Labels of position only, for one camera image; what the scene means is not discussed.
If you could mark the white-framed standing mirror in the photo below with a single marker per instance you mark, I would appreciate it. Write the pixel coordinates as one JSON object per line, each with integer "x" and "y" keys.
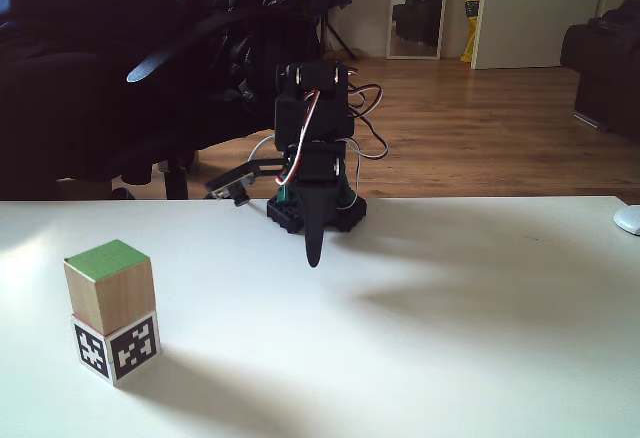
{"x": 417, "y": 23}

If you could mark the black stand leg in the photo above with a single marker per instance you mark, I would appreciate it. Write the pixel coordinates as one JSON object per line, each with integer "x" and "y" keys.
{"x": 344, "y": 43}

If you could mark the cube with black-white markers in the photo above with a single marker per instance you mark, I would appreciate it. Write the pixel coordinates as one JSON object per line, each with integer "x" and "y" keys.
{"x": 132, "y": 350}

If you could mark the black office chair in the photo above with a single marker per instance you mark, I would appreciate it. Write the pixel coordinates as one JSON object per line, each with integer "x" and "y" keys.
{"x": 75, "y": 108}

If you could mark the yellow bag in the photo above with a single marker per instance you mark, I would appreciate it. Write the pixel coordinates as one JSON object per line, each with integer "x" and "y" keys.
{"x": 472, "y": 18}

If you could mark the wooden cube with green face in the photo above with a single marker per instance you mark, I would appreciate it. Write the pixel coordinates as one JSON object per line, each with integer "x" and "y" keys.
{"x": 115, "y": 293}

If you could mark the white computer mouse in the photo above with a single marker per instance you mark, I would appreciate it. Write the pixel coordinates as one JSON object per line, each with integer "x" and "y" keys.
{"x": 629, "y": 219}

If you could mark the black sofa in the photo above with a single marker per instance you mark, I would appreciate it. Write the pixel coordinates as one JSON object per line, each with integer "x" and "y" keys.
{"x": 605, "y": 78}

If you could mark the white door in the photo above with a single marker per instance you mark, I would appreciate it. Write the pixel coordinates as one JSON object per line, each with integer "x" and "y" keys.
{"x": 540, "y": 8}

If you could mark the small black gripper camera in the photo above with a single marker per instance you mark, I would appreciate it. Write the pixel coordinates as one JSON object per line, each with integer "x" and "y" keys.
{"x": 232, "y": 180}

